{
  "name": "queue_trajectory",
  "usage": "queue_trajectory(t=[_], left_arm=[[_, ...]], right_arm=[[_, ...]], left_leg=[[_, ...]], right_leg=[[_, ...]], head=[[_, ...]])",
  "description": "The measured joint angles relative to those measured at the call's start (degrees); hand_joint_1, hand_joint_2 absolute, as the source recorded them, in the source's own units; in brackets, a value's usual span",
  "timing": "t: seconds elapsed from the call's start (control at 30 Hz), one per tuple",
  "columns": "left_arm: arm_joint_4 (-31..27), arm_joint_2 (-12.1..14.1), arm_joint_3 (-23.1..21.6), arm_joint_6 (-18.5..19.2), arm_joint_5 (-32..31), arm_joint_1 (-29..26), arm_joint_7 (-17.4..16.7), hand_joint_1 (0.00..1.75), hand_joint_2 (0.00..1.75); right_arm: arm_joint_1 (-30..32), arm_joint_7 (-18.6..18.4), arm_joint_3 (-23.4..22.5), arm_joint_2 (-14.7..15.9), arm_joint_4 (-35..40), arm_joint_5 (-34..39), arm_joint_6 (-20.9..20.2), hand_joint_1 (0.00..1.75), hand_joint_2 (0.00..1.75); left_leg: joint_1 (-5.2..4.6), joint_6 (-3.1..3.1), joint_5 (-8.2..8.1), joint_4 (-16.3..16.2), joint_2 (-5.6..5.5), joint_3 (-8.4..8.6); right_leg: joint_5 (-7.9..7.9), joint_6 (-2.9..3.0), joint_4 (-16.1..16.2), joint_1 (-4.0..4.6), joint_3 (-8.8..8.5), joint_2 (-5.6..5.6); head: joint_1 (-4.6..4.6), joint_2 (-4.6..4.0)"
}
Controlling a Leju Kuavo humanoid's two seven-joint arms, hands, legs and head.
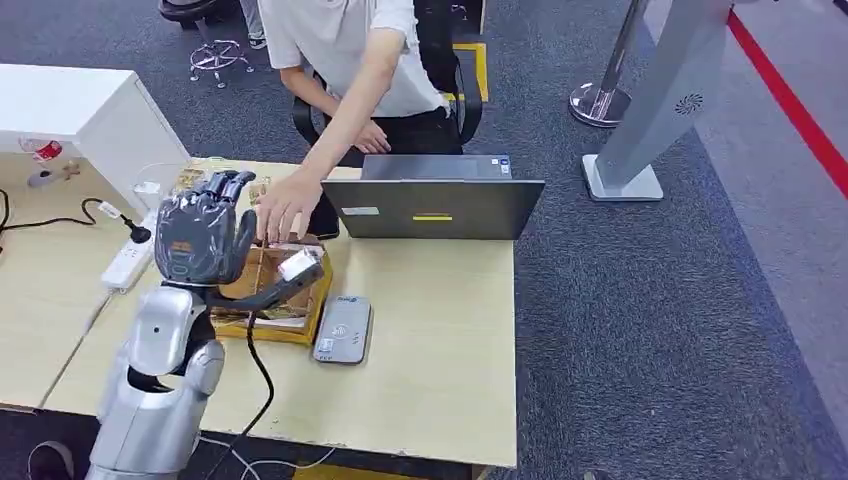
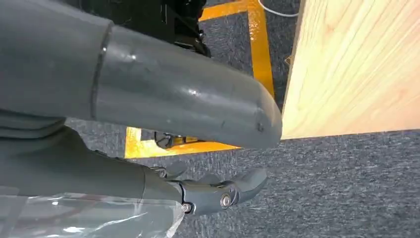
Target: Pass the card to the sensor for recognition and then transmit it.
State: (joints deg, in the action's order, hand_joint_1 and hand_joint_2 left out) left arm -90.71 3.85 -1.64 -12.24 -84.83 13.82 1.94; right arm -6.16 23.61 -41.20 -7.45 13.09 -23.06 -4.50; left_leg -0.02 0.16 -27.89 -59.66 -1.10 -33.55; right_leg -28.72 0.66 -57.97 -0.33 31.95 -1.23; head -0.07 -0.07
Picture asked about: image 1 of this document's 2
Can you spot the black robot foot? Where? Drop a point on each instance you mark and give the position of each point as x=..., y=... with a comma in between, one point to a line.
x=50, y=467

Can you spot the chrome stanchion pole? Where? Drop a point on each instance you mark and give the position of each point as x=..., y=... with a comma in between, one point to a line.
x=599, y=102

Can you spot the small tan figurine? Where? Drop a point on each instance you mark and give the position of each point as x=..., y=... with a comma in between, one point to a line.
x=69, y=170

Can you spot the person's right hand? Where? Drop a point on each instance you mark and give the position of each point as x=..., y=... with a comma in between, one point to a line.
x=371, y=138

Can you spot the silver kiosk stand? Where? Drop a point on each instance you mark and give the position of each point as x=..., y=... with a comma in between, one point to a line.
x=662, y=99

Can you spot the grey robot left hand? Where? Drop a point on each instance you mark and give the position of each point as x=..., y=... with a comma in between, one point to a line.
x=199, y=238

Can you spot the black phone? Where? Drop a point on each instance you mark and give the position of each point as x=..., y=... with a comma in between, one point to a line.
x=328, y=224

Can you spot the white power strip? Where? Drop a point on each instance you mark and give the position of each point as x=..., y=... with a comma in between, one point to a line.
x=129, y=262

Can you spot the grey card reader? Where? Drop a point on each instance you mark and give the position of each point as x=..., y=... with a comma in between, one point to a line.
x=342, y=330

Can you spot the white charger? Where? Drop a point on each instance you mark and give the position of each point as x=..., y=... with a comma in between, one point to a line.
x=147, y=195

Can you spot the black office chair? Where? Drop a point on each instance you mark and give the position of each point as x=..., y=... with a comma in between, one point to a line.
x=467, y=99

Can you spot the card stack in box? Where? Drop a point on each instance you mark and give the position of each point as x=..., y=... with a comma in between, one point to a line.
x=285, y=322
x=301, y=246

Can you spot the standing person's leg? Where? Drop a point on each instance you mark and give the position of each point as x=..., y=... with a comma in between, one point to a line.
x=255, y=23

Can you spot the person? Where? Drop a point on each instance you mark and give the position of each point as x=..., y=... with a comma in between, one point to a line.
x=411, y=73

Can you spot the person's left hand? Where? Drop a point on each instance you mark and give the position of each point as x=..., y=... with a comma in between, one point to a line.
x=288, y=202

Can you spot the red small item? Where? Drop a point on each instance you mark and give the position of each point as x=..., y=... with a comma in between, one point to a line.
x=48, y=151

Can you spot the white cabinet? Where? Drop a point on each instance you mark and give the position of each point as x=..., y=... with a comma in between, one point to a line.
x=93, y=112

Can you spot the black chair base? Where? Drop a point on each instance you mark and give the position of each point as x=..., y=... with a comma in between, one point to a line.
x=189, y=10

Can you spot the grey small item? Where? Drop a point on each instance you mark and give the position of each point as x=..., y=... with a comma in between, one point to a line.
x=40, y=179

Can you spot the grey laptop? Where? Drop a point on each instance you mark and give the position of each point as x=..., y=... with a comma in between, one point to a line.
x=437, y=205

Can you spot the chrome stool base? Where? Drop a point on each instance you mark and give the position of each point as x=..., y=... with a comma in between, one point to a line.
x=218, y=58

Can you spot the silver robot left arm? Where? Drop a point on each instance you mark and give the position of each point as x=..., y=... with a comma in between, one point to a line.
x=152, y=411

